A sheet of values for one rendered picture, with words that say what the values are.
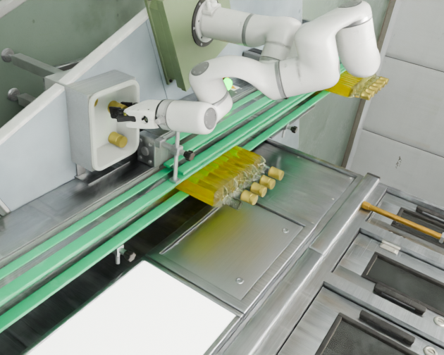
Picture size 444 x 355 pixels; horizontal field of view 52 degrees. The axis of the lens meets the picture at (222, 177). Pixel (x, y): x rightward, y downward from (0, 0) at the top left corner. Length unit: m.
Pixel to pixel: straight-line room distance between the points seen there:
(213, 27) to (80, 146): 0.53
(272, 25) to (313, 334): 0.85
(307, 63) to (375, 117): 6.57
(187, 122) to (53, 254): 0.43
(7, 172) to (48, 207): 0.14
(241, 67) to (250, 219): 0.63
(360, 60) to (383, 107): 6.40
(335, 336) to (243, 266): 0.31
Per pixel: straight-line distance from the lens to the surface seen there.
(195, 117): 1.04
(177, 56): 1.41
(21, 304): 1.15
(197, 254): 1.37
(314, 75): 1.04
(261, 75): 1.05
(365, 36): 1.10
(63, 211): 1.23
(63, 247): 1.16
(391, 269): 1.58
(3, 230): 1.20
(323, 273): 1.44
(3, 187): 1.22
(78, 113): 1.22
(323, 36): 1.02
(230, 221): 1.51
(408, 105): 7.40
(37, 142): 1.22
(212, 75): 1.05
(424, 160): 7.64
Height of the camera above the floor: 1.63
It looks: 24 degrees down
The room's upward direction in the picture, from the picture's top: 115 degrees clockwise
